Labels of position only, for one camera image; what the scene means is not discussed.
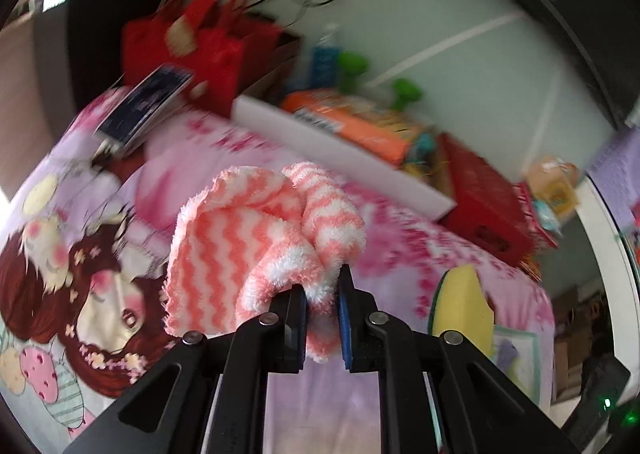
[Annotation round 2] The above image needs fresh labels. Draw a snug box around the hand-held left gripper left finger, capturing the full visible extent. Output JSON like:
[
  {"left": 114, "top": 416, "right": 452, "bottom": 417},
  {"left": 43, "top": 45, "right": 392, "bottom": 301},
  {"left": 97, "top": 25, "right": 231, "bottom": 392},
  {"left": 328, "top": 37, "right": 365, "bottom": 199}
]
[{"left": 62, "top": 279, "right": 308, "bottom": 454}]

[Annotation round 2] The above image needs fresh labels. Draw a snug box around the pink white striped towel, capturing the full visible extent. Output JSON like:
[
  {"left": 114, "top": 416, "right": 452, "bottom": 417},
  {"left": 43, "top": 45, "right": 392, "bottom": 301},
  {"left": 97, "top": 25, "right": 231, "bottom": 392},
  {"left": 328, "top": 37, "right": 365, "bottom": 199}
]
[{"left": 161, "top": 161, "right": 367, "bottom": 365}]

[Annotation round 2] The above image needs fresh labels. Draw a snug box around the blue wet wipes pack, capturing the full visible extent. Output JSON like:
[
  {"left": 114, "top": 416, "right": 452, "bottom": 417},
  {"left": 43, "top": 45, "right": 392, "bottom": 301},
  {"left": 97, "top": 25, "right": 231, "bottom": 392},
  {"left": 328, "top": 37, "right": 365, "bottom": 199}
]
[{"left": 532, "top": 199, "right": 566, "bottom": 240}]

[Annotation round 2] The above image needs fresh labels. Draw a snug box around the yellow carry box with handle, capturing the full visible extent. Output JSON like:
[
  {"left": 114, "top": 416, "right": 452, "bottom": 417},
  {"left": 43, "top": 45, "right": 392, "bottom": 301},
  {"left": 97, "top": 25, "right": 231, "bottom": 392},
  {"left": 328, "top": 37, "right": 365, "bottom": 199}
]
[{"left": 525, "top": 156, "right": 588, "bottom": 222}]

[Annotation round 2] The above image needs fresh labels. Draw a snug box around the blue liquid bottle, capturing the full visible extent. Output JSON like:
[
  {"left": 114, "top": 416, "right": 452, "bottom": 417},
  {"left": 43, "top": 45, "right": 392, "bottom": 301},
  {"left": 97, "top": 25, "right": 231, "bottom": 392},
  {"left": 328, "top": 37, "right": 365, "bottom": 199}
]
[{"left": 310, "top": 24, "right": 346, "bottom": 90}]

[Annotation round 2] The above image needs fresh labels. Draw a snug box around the small teal box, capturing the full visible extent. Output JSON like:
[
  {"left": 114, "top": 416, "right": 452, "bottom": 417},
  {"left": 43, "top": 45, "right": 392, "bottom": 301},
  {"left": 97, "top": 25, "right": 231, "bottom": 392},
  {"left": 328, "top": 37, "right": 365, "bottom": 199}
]
[{"left": 405, "top": 131, "right": 436, "bottom": 165}]

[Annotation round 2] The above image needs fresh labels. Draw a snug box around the purple perforated file rack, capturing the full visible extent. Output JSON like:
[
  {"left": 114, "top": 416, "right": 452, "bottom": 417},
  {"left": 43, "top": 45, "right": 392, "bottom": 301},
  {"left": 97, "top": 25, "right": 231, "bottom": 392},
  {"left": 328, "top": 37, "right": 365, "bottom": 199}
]
[{"left": 587, "top": 129, "right": 640, "bottom": 235}]

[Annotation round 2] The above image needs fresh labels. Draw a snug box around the orange box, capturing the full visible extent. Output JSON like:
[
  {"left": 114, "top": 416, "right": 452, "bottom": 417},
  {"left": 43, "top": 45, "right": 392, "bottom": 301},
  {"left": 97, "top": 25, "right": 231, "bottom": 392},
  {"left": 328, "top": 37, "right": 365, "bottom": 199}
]
[{"left": 282, "top": 90, "right": 426, "bottom": 166}]

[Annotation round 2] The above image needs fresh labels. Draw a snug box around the red tote bag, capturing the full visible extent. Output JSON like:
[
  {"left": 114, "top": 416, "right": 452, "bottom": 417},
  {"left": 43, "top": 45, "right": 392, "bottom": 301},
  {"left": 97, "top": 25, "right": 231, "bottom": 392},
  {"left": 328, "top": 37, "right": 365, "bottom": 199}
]
[{"left": 122, "top": 0, "right": 286, "bottom": 117}]

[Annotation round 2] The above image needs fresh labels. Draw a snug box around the plain cardboard box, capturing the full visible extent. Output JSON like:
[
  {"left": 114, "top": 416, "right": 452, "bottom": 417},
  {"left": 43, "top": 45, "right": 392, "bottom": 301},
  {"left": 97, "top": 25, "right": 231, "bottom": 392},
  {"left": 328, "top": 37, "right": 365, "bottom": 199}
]
[{"left": 550, "top": 284, "right": 611, "bottom": 400}]

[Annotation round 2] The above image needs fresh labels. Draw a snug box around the yellow sponge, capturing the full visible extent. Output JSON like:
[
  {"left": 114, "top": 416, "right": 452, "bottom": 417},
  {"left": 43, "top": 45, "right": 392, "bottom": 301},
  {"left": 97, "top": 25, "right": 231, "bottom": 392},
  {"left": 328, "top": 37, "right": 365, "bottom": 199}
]
[{"left": 432, "top": 265, "right": 495, "bottom": 360}]

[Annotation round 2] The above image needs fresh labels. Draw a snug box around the black cabinet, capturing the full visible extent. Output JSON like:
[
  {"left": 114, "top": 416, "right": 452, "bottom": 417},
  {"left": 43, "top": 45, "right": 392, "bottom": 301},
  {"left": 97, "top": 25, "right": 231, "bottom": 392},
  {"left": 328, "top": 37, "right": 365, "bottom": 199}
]
[{"left": 65, "top": 0, "right": 191, "bottom": 105}]

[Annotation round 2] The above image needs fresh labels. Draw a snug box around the white desk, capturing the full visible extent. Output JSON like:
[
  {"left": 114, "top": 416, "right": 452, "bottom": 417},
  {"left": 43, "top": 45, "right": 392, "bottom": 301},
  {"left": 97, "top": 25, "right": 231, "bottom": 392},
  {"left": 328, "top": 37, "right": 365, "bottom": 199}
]
[{"left": 575, "top": 169, "right": 640, "bottom": 335}]

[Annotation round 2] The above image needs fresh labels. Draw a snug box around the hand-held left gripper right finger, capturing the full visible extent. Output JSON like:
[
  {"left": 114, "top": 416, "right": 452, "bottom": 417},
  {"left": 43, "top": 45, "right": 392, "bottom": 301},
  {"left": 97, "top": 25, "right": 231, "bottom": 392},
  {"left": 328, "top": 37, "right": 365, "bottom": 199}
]
[{"left": 336, "top": 264, "right": 581, "bottom": 454}]

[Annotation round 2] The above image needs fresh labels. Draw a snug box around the brown cardboard box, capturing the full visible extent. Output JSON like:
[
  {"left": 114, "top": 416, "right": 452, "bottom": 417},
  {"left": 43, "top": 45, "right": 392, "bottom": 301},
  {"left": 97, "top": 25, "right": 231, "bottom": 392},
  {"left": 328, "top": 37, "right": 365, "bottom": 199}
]
[{"left": 260, "top": 31, "right": 303, "bottom": 100}]

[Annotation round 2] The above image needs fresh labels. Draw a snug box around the red gift box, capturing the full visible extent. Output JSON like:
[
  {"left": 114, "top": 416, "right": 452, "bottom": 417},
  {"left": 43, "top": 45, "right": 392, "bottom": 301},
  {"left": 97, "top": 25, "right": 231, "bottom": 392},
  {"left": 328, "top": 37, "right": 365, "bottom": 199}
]
[{"left": 440, "top": 133, "right": 538, "bottom": 267}]

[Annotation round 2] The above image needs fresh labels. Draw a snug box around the purple wipes packet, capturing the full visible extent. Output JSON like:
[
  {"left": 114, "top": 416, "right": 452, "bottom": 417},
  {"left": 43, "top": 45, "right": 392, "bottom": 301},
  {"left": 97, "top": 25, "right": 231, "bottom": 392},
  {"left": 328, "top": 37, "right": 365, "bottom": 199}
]
[{"left": 494, "top": 338, "right": 518, "bottom": 375}]

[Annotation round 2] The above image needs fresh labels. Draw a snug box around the white tray with teal rim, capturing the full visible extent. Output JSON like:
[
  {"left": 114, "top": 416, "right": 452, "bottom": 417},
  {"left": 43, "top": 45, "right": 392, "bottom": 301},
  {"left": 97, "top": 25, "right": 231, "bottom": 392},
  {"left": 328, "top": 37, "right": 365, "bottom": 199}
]
[{"left": 490, "top": 324, "right": 543, "bottom": 405}]

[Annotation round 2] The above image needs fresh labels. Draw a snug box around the white foam board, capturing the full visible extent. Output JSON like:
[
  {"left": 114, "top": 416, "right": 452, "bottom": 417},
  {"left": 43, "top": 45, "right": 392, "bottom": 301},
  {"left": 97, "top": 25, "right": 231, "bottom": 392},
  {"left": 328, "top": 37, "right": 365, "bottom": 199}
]
[{"left": 232, "top": 95, "right": 457, "bottom": 221}]

